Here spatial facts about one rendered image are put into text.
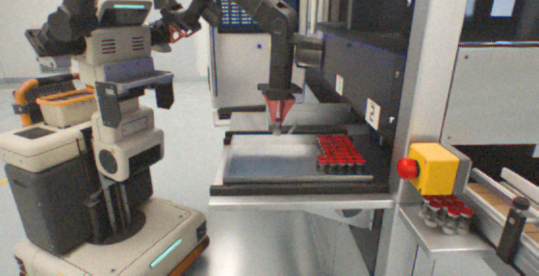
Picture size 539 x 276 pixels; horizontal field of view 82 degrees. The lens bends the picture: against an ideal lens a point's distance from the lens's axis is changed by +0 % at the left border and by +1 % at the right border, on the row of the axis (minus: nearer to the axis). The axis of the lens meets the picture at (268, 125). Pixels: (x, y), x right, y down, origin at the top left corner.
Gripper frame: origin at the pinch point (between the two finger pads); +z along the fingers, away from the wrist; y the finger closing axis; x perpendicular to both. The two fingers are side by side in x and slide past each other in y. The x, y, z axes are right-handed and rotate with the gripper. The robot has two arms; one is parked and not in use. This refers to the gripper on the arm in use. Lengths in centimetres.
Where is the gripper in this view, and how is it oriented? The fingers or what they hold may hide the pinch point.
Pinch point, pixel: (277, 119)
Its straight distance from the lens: 81.3
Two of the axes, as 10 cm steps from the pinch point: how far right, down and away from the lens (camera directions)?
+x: -3.0, -3.7, 8.8
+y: 9.5, -0.6, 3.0
